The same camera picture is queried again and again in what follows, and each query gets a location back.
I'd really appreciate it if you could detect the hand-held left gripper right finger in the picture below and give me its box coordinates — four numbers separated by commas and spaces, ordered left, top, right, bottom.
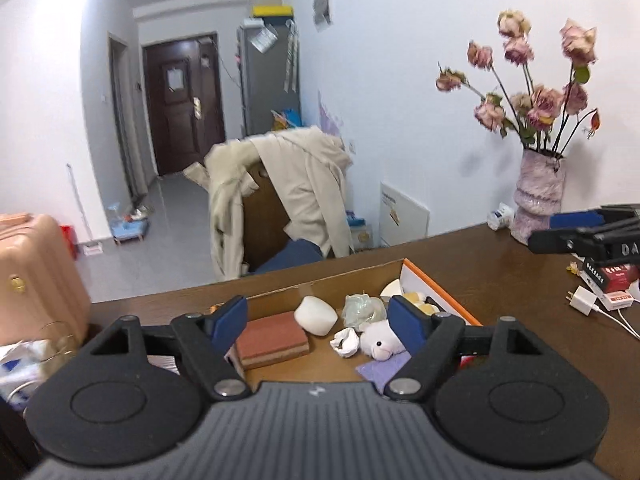
383, 294, 542, 403

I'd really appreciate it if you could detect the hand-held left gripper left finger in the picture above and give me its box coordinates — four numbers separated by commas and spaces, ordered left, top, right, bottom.
91, 295, 252, 402

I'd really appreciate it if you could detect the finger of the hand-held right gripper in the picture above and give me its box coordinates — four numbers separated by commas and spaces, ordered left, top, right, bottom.
527, 226, 608, 256
549, 204, 640, 231

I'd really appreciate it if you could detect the yellow plush toy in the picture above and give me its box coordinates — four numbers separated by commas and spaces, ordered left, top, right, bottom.
402, 291, 442, 317

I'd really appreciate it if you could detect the white plush toy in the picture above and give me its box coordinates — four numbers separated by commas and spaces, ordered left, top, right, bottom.
360, 320, 408, 362

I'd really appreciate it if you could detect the red layered sponge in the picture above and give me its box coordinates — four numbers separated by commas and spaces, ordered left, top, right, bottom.
235, 311, 311, 372

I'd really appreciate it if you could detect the clear plastic object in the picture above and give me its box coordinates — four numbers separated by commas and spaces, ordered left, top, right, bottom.
341, 292, 389, 331

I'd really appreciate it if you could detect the purple knitted cloth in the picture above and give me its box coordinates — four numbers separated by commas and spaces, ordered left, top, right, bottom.
355, 352, 412, 395

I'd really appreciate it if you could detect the white paper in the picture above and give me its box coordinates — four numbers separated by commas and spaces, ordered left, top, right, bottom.
329, 327, 362, 359

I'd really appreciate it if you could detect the white round foam sponge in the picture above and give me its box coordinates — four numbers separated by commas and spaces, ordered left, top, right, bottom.
293, 296, 339, 336

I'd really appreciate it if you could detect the red cardboard box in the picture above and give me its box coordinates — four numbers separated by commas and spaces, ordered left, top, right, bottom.
210, 258, 483, 386

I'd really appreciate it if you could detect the red small box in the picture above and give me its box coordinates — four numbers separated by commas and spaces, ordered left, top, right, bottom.
582, 258, 640, 294

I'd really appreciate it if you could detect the pink textured vase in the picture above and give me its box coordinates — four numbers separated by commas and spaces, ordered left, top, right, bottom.
510, 149, 568, 246

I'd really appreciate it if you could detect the white flat box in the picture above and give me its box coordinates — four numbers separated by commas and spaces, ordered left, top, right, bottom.
580, 270, 637, 312

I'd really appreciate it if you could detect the white small bottle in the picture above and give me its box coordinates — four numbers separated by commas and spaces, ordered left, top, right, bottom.
487, 202, 516, 231

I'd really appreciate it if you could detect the white charger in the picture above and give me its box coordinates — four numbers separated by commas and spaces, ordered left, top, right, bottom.
566, 286, 599, 317

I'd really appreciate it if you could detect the blue denim cloth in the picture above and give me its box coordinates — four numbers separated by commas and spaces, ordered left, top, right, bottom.
249, 238, 327, 276

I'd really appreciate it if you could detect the blue white carton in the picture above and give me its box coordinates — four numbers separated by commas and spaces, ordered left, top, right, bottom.
346, 211, 374, 254

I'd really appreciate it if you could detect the brown chair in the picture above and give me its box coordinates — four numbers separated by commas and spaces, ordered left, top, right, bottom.
241, 162, 297, 273

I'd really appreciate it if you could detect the white flat board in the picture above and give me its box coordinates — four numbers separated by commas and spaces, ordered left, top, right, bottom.
379, 181, 431, 247

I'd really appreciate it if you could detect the bunch of dried roses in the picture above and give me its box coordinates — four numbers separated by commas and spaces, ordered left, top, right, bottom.
435, 9, 601, 154

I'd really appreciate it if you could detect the small blue stool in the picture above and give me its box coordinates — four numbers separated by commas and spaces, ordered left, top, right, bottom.
111, 216, 151, 246

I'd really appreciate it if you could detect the chair with beige coats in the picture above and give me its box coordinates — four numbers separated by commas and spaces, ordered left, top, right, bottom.
182, 127, 354, 281

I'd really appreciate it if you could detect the red floor object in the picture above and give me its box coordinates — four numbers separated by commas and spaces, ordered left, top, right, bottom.
59, 224, 79, 260

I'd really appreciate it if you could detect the dark brown entrance door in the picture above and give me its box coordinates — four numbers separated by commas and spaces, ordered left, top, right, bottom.
142, 35, 227, 177

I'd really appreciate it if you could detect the pink suitcase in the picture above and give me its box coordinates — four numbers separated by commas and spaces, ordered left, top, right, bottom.
0, 213, 92, 348

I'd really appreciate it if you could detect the grey interior door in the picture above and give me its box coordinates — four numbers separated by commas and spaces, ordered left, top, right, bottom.
109, 34, 151, 199

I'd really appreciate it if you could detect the grey fridge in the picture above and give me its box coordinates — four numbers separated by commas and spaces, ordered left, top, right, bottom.
236, 22, 302, 137

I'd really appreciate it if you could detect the white folded umbrella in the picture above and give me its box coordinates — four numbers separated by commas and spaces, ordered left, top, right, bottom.
283, 22, 299, 92

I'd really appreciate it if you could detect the yellow black box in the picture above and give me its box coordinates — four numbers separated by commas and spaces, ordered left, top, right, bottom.
252, 4, 295, 24

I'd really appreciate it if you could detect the white charger cable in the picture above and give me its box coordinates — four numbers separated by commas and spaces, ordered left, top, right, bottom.
592, 305, 640, 339

